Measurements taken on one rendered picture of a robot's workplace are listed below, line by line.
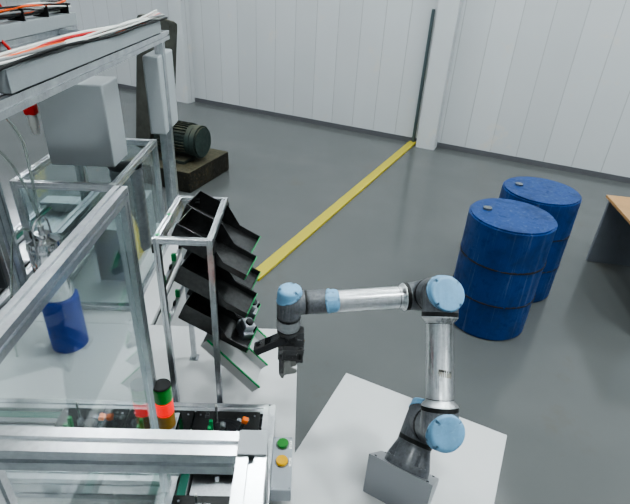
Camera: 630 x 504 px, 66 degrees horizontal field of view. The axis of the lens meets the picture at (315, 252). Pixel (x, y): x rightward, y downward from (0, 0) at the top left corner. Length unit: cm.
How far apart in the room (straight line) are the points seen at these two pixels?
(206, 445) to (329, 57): 856
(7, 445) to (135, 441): 12
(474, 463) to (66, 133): 223
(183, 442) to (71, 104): 209
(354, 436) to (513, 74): 682
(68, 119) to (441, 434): 202
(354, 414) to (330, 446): 19
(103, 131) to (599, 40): 683
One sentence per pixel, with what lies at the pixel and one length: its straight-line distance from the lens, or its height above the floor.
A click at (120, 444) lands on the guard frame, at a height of 199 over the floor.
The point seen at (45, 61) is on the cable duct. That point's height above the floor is 215.
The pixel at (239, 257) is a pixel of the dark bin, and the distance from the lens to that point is 173.
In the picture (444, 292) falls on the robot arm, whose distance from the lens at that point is 156.
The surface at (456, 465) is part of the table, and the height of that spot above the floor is 86.
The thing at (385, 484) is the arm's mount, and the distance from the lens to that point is 180.
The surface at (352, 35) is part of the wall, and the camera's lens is 874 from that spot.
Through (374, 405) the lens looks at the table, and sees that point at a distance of 214.
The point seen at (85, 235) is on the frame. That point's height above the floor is 199.
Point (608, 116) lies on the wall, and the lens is 822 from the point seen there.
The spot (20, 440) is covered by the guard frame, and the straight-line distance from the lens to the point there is 61.
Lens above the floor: 241
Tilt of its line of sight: 30 degrees down
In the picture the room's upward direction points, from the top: 3 degrees clockwise
